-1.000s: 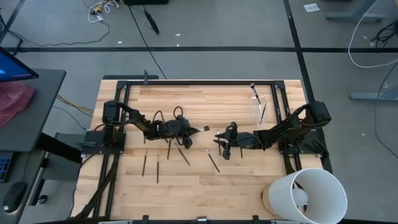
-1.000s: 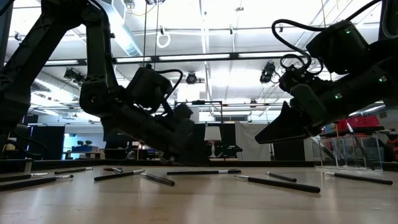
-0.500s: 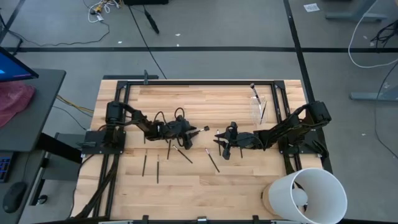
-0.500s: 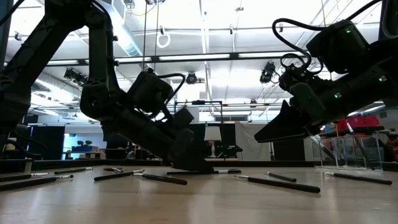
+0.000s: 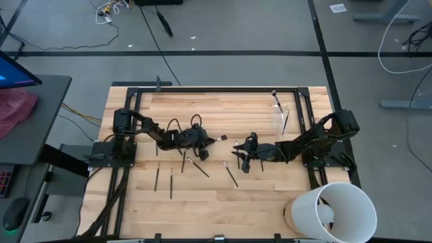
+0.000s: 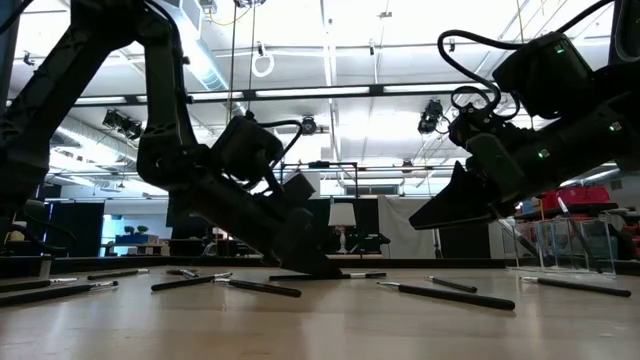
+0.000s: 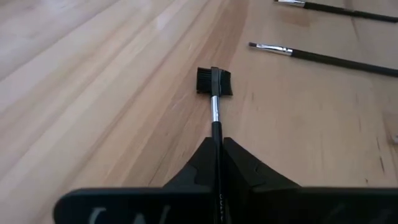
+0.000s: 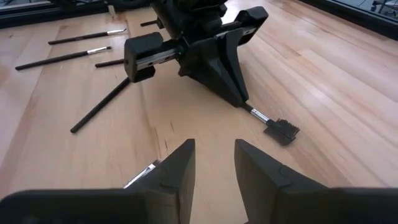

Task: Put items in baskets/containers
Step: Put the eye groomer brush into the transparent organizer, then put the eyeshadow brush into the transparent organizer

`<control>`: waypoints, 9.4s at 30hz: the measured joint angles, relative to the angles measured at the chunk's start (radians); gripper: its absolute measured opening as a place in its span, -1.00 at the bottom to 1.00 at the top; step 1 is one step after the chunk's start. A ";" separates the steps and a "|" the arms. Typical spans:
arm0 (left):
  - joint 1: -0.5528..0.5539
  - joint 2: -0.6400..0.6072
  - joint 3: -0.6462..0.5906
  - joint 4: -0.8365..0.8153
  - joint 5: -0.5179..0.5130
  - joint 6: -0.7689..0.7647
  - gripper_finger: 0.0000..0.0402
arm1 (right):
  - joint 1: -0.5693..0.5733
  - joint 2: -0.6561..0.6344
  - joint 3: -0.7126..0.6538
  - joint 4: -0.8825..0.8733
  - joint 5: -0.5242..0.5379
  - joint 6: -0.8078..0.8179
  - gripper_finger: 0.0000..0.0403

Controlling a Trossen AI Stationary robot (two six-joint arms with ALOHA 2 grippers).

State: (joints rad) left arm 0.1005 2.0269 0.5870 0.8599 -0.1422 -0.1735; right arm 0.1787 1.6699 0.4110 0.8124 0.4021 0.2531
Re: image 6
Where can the black overhead light bar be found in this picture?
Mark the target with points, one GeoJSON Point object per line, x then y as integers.
{"type": "Point", "coordinates": [310, 92]}

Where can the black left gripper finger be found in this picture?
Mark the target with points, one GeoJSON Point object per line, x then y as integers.
{"type": "Point", "coordinates": [305, 250]}

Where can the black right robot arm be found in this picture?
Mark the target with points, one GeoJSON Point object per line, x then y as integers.
{"type": "Point", "coordinates": [600, 135]}

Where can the blue storage box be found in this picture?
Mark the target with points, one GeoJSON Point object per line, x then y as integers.
{"type": "Point", "coordinates": [135, 239]}

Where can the black fluffy-head makeup brush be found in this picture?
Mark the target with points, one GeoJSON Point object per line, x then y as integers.
{"type": "Point", "coordinates": [115, 274]}

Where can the black frame stand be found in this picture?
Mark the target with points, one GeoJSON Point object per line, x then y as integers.
{"type": "Point", "coordinates": [320, 164]}

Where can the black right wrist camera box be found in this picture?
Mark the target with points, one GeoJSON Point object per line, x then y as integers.
{"type": "Point", "coordinates": [475, 125]}

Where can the black ceiling-mounted camera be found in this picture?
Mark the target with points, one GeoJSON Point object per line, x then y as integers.
{"type": "Point", "coordinates": [122, 125]}
{"type": "Point", "coordinates": [432, 117]}

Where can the silver ventilation duct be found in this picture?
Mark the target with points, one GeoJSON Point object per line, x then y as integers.
{"type": "Point", "coordinates": [205, 65]}

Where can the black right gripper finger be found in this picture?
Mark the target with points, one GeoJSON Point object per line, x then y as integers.
{"type": "Point", "coordinates": [455, 200]}
{"type": "Point", "coordinates": [460, 223]}

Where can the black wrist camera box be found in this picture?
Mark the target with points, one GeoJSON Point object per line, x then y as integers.
{"type": "Point", "coordinates": [475, 125]}
{"type": "Point", "coordinates": [299, 187]}

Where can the clear acrylic organizer box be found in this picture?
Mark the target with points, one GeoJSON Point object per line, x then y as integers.
{"type": "Point", "coordinates": [595, 250]}

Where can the red storage bins shelf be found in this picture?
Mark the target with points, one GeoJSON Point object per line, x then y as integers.
{"type": "Point", "coordinates": [590, 196]}

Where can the white curtain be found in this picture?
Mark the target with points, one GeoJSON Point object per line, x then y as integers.
{"type": "Point", "coordinates": [400, 235]}

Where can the black partition panel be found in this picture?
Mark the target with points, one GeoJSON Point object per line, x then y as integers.
{"type": "Point", "coordinates": [465, 247]}

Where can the black overhead rig camera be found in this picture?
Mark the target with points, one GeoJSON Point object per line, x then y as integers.
{"type": "Point", "coordinates": [308, 126]}

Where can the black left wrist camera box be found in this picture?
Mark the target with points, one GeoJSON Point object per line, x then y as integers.
{"type": "Point", "coordinates": [299, 187]}

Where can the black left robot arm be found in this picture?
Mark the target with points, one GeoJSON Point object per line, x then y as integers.
{"type": "Point", "coordinates": [165, 100]}

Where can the small white shade table lamp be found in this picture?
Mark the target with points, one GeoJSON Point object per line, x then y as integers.
{"type": "Point", "coordinates": [342, 214]}

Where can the thin black brush silver ferrule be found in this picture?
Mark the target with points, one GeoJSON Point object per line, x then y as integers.
{"type": "Point", "coordinates": [182, 272]}
{"type": "Point", "coordinates": [519, 239]}
{"type": "Point", "coordinates": [50, 293]}
{"type": "Point", "coordinates": [360, 275]}
{"type": "Point", "coordinates": [190, 282]}
{"type": "Point", "coordinates": [579, 234]}
{"type": "Point", "coordinates": [575, 286]}
{"type": "Point", "coordinates": [450, 296]}
{"type": "Point", "coordinates": [30, 285]}
{"type": "Point", "coordinates": [260, 287]}
{"type": "Point", "coordinates": [452, 284]}

